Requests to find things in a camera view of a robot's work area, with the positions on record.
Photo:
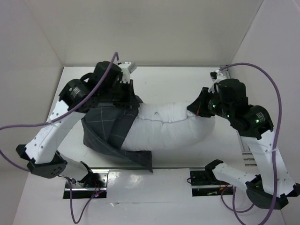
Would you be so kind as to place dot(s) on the white pillow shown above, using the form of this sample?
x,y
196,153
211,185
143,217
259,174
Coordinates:
x,y
166,127

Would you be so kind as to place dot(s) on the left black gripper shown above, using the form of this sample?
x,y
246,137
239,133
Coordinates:
x,y
130,101

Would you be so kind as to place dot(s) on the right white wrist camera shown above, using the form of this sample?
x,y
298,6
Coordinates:
x,y
216,77

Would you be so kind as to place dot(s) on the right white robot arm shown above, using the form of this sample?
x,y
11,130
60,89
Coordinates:
x,y
273,185

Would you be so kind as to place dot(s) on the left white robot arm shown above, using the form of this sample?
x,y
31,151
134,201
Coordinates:
x,y
108,84

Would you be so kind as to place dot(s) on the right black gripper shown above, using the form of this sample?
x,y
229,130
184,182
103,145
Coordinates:
x,y
199,106

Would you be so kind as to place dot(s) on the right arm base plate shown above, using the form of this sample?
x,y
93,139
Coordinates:
x,y
203,185

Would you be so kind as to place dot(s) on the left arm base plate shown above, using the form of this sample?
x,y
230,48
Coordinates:
x,y
84,182

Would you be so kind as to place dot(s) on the dark grey checked pillowcase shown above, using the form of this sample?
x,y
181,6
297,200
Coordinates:
x,y
105,129

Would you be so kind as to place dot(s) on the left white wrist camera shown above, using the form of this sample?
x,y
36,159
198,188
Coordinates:
x,y
127,69

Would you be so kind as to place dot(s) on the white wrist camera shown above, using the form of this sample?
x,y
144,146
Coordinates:
x,y
127,69
216,77

